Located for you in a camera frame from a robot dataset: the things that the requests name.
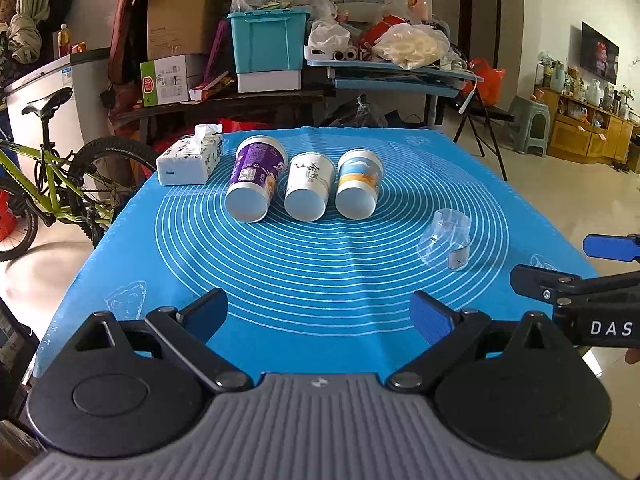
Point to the green bicycle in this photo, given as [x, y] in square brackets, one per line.
[47, 102]

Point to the small white plastic bag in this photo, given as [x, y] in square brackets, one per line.
[327, 35]

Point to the tied pale curtain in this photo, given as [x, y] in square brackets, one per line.
[30, 25]

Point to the large cardboard box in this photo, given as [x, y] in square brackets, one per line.
[185, 15]

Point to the flat white box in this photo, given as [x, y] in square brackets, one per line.
[270, 81]

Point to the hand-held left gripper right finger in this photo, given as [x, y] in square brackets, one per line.
[426, 316]

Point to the blue silicone mat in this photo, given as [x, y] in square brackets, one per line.
[325, 270]

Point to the black folding chair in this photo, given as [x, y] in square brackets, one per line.
[487, 116]

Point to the person's right hand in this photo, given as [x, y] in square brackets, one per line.
[633, 355]

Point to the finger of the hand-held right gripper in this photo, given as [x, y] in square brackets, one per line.
[532, 280]
[607, 248]

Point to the dark red hanging garment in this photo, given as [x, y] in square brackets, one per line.
[127, 25]

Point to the wooden cabinet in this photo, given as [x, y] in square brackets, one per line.
[585, 135]

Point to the dark wooden table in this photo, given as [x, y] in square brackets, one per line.
[210, 105]

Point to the orange drink bottle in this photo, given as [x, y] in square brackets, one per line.
[63, 40]

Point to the white paper cup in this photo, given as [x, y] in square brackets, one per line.
[310, 185]

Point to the clear bag of white rings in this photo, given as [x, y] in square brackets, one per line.
[410, 45]

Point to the dark box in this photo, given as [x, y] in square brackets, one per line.
[15, 350]

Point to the teal storage bin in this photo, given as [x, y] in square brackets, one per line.
[265, 45]

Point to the red plastic bag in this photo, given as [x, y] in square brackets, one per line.
[489, 80]

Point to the white chest freezer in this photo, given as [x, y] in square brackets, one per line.
[35, 85]

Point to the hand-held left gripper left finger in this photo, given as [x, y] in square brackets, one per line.
[207, 307]

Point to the green plastic stool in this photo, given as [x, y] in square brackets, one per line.
[529, 122]

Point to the white tissue pack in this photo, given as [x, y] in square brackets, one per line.
[185, 160]

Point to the clear plastic cup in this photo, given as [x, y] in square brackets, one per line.
[442, 240]

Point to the green and white carton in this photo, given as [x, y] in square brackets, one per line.
[167, 79]

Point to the blue and orange paper cup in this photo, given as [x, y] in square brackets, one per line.
[357, 180]

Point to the blue study desk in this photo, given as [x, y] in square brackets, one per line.
[390, 74]

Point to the wall television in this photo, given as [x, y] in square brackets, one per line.
[600, 52]

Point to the pink toy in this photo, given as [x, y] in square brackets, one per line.
[419, 10]

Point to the dark door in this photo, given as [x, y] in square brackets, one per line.
[480, 15]

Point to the purple paper cup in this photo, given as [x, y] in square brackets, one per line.
[255, 170]

